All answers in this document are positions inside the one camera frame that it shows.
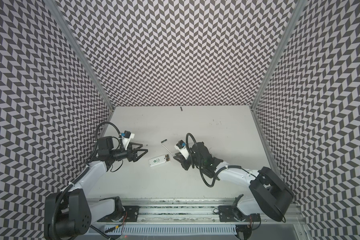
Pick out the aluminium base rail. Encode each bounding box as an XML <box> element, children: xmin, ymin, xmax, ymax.
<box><xmin>86</xmin><ymin>198</ymin><xmax>304</xmax><ymax>226</ymax></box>

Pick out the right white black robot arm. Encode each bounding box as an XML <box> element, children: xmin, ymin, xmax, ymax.
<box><xmin>174</xmin><ymin>141</ymin><xmax>294</xmax><ymax>222</ymax></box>

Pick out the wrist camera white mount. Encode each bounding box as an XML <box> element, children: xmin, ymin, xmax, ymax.
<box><xmin>175</xmin><ymin>140</ymin><xmax>190</xmax><ymax>160</ymax></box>
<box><xmin>120</xmin><ymin>131</ymin><xmax>135</xmax><ymax>150</ymax></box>

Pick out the white remote with barcode label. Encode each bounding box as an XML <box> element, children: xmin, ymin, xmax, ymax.
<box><xmin>149</xmin><ymin>154</ymin><xmax>171</xmax><ymax>168</ymax></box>

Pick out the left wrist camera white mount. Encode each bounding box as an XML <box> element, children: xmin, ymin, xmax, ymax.
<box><xmin>120</xmin><ymin>131</ymin><xmax>135</xmax><ymax>150</ymax></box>

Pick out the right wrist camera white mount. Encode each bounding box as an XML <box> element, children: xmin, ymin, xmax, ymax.
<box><xmin>175</xmin><ymin>140</ymin><xmax>190</xmax><ymax>160</ymax></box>

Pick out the clear handle screwdriver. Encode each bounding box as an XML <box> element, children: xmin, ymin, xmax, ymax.
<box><xmin>162</xmin><ymin>143</ymin><xmax>175</xmax><ymax>157</ymax></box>

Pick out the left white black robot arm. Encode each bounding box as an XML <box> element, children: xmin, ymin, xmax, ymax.
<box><xmin>44</xmin><ymin>132</ymin><xmax>148</xmax><ymax>240</ymax></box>

